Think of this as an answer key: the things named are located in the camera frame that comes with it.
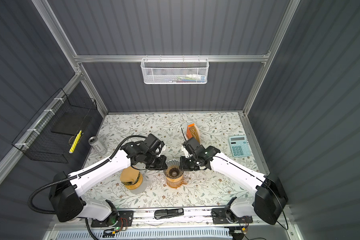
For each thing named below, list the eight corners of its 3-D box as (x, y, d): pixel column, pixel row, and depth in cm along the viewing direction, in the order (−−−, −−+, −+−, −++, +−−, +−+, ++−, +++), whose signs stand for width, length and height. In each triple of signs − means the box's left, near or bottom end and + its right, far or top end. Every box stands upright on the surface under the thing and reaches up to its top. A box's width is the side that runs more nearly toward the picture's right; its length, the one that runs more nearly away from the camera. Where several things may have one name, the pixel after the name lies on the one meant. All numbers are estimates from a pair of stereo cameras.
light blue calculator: (233, 157, 98) (234, 154, 95) (228, 138, 107) (229, 135, 105) (250, 157, 97) (251, 154, 95) (244, 138, 107) (245, 135, 105)
